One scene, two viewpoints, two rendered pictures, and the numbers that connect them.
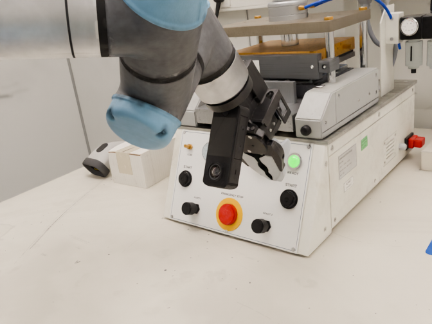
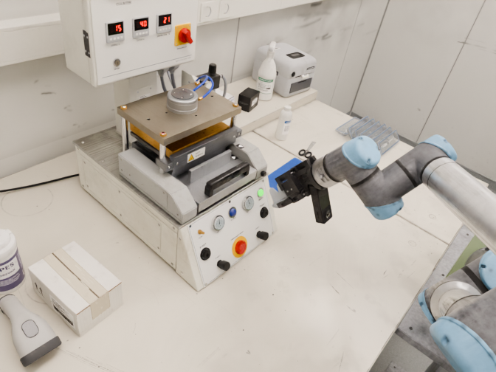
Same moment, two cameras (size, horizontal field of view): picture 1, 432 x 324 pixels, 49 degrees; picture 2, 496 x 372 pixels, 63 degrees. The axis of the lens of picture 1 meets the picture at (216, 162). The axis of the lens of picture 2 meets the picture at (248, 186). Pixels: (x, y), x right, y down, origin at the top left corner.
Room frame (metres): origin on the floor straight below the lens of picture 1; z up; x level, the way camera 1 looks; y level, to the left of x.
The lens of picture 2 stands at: (0.90, 0.76, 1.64)
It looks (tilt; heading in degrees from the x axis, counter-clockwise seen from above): 39 degrees down; 263
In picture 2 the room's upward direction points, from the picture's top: 11 degrees clockwise
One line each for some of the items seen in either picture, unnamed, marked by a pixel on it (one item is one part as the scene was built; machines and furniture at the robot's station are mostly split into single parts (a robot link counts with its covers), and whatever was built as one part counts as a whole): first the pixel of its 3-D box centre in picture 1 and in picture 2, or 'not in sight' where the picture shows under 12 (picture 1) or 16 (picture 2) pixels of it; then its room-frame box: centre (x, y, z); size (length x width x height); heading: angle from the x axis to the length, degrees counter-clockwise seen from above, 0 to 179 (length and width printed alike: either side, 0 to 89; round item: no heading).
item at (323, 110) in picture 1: (338, 101); (232, 147); (0.84, -0.24, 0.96); 0.26 x 0.05 x 0.07; 139
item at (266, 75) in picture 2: not in sight; (267, 71); (0.70, -0.94, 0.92); 0.09 x 0.08 x 0.25; 80
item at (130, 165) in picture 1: (150, 156); (77, 286); (1.18, 0.17, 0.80); 0.19 x 0.13 x 0.09; 139
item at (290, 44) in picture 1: (293, 40); (184, 120); (0.98, -0.19, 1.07); 0.22 x 0.17 x 0.10; 49
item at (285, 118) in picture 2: not in sight; (284, 122); (0.62, -0.68, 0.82); 0.05 x 0.05 x 0.14
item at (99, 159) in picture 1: (117, 153); (21, 323); (1.26, 0.27, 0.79); 0.20 x 0.08 x 0.08; 139
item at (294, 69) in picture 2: not in sight; (284, 69); (0.60, -1.10, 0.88); 0.25 x 0.20 x 0.17; 133
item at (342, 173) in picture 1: (302, 148); (184, 186); (0.97, -0.19, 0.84); 0.53 x 0.37 x 0.17; 139
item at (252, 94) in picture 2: not in sight; (248, 100); (0.77, -0.83, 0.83); 0.09 x 0.06 x 0.07; 63
